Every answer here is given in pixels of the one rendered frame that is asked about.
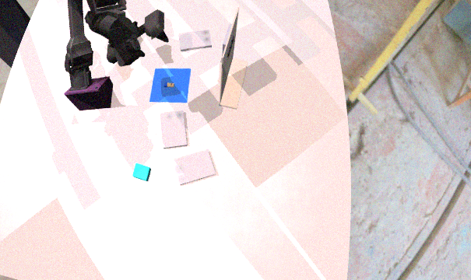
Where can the blue flat square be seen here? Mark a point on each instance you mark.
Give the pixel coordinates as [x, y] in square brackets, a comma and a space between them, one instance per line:
[176, 94]

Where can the cyan block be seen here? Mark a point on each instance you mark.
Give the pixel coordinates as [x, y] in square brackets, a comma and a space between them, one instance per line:
[141, 172]

